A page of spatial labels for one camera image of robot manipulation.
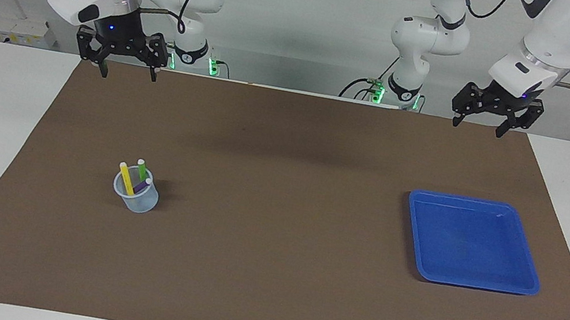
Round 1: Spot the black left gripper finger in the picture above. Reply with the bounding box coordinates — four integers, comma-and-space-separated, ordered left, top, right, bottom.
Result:
494, 95, 546, 146
448, 80, 483, 129

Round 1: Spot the yellow marker pen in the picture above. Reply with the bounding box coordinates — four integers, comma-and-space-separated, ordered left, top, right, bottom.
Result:
114, 161, 140, 197

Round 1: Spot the green marker pen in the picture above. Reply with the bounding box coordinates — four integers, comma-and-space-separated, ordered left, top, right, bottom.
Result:
134, 158, 152, 183

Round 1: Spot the purple marker pen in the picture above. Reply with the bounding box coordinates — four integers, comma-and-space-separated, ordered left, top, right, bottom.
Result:
132, 176, 153, 198

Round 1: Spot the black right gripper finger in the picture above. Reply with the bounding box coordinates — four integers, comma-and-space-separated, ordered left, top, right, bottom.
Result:
70, 26, 116, 79
140, 32, 172, 85

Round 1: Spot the white wall socket box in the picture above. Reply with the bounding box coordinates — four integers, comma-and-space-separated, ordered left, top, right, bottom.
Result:
0, 13, 60, 52

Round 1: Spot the clear plastic cup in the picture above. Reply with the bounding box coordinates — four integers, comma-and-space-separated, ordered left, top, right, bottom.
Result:
110, 162, 164, 216

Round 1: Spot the brown table mat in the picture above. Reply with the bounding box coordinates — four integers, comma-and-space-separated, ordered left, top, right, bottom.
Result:
0, 38, 570, 320

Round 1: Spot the blue plastic tray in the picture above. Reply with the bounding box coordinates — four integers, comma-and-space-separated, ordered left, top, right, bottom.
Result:
395, 186, 554, 301

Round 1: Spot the black left base cable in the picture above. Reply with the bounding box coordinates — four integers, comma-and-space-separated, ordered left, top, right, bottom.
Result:
338, 45, 399, 107

